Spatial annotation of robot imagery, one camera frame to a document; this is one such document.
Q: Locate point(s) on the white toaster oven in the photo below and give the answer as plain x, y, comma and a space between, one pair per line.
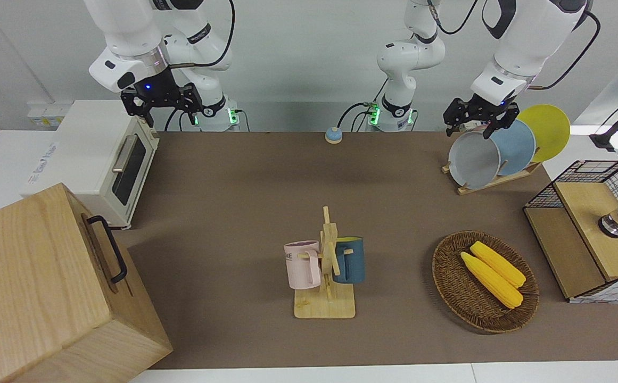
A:
80, 154

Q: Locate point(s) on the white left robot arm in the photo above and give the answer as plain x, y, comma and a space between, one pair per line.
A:
521, 37

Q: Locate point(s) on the brown wicker basket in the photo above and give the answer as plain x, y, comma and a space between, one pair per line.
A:
458, 287

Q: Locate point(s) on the wooden mug tree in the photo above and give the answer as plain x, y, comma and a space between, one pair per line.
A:
324, 306

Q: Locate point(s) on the dark blue mug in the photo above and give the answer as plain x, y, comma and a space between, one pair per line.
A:
352, 263

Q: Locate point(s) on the light blue plate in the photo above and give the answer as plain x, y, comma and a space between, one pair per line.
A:
516, 149

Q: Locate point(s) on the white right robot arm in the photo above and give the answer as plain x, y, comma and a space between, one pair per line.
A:
128, 32

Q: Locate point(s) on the pink mug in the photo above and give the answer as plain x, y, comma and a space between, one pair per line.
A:
301, 266

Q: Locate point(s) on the white wall socket strip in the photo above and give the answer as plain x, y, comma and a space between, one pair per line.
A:
45, 114

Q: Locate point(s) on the low wooden plate rack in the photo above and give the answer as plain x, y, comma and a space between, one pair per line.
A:
479, 189

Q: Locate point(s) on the yellow plate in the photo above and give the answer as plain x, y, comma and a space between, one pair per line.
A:
548, 130

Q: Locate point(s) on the wooden cabinet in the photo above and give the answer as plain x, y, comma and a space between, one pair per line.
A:
32, 276

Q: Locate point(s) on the blue call bell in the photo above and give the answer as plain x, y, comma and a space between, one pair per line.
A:
333, 136

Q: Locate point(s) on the brown table mat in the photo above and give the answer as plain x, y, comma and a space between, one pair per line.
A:
234, 213

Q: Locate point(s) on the yellow corn cob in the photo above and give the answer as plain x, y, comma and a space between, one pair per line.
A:
500, 265
492, 282

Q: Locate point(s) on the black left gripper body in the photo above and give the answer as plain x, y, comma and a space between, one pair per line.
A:
487, 109

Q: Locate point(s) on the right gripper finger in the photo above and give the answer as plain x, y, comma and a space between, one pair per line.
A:
136, 106
191, 98

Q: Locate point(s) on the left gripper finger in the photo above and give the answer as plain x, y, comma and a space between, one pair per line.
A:
503, 119
455, 114

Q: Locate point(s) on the gray plate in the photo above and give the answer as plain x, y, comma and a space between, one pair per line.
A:
474, 162

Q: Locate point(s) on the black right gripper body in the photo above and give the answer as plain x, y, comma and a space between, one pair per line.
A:
157, 88

